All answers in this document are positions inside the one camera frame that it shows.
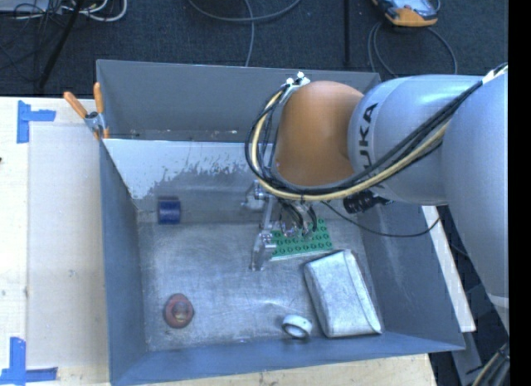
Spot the dark green flat block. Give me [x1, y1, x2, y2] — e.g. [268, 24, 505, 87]
[269, 217, 334, 261]

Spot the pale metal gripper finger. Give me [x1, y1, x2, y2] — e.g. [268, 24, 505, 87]
[249, 231, 278, 272]
[241, 187, 266, 212]

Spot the grey metal bin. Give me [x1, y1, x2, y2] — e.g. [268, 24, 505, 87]
[95, 59, 467, 386]

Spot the white ring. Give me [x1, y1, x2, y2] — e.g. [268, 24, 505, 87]
[281, 314, 314, 340]

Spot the small blue box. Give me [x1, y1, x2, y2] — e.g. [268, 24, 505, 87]
[156, 195, 182, 225]

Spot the black cylinder on white bracket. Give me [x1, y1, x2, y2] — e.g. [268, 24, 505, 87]
[342, 190, 394, 216]

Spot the red-brown round disc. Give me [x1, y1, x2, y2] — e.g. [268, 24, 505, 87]
[162, 292, 196, 330]

